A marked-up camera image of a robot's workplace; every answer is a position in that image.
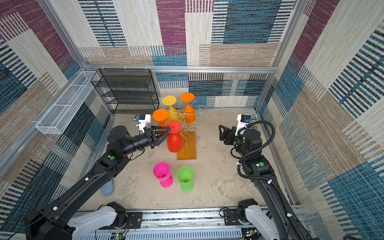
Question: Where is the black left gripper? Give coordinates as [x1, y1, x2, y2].
[120, 127, 171, 158]

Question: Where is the red plastic wine glass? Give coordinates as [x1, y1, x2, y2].
[166, 121, 183, 153]

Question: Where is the pink plastic wine glass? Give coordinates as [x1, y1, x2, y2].
[153, 162, 174, 188]

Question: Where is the green plastic wine glass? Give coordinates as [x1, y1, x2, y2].
[177, 166, 194, 193]

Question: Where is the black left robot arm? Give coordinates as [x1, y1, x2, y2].
[24, 126, 171, 240]

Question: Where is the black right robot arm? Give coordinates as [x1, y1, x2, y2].
[219, 121, 313, 240]

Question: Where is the orange front wine glass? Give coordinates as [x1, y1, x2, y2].
[153, 109, 168, 127]

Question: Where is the orange wine glass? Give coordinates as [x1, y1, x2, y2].
[153, 109, 168, 127]
[181, 93, 196, 124]

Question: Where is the yellow plastic wine glass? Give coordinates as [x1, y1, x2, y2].
[162, 96, 181, 122]

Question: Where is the orange back wine glass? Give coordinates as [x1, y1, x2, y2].
[181, 93, 196, 124]

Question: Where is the colourful story book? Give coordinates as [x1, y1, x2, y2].
[237, 113, 258, 123]

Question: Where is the black mesh shelf unit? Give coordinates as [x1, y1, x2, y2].
[91, 69, 160, 114]

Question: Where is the blue sponge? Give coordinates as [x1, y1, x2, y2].
[101, 179, 115, 196]

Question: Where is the gold wire glass rack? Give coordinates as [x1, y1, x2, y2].
[176, 98, 199, 160]

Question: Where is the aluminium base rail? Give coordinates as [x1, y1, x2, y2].
[53, 205, 313, 240]

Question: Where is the white wire wall basket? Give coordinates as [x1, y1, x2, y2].
[36, 71, 96, 135]

